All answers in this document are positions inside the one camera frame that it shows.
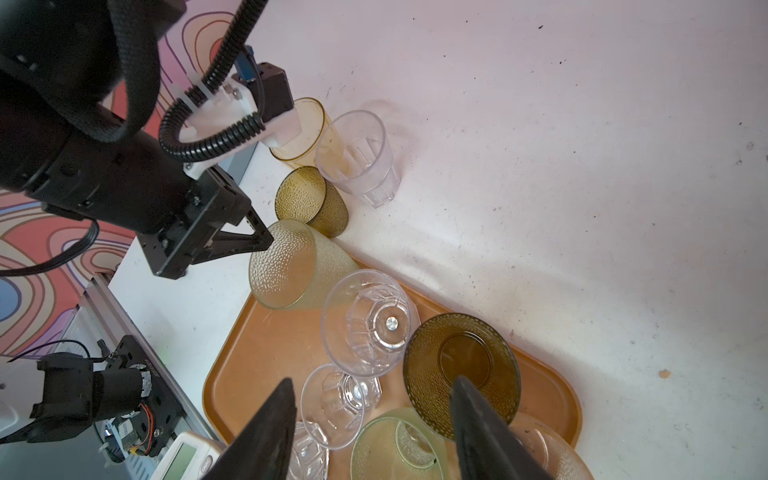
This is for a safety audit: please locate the yellow amber glass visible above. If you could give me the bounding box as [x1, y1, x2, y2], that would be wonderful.
[270, 97, 331, 169]

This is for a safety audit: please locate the pale green textured cup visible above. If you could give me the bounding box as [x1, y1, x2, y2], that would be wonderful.
[350, 408, 449, 479]

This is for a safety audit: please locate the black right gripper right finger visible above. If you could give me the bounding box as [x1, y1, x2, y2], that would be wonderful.
[450, 376, 551, 479]

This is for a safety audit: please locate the clear wide glass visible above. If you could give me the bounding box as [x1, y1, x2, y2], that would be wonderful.
[286, 422, 330, 480]

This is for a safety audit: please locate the clear glass back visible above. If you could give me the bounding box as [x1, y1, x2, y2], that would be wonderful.
[315, 110, 401, 208]

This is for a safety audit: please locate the olive textured cup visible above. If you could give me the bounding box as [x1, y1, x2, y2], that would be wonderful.
[275, 166, 349, 238]

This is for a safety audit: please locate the orange plastic tray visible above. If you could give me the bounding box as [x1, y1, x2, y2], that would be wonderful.
[203, 297, 583, 445]

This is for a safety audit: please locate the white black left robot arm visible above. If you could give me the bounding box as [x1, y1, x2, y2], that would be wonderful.
[1, 1, 273, 279]

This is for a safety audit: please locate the small clear glass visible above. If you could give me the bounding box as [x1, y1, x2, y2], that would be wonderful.
[300, 363, 382, 451]

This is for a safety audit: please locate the pale yellow frosted cup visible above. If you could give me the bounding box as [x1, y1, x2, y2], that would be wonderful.
[248, 219, 359, 310]

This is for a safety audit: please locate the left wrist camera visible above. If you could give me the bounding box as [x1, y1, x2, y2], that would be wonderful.
[161, 45, 305, 180]

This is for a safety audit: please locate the white desk calculator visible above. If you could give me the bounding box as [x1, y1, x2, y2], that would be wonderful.
[151, 431, 226, 480]

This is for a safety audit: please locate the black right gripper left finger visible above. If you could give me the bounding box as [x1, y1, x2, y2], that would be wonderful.
[203, 378, 297, 479]

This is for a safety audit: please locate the pink textured cup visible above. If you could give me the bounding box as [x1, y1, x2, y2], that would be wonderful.
[510, 412, 594, 480]

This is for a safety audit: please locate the clear faceted glass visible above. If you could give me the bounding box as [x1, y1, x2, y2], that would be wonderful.
[321, 269, 421, 379]

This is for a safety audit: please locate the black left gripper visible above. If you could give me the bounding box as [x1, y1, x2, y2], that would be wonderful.
[137, 166, 274, 280]

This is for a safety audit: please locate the brown textured cup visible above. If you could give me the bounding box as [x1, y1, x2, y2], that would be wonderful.
[403, 312, 522, 441]

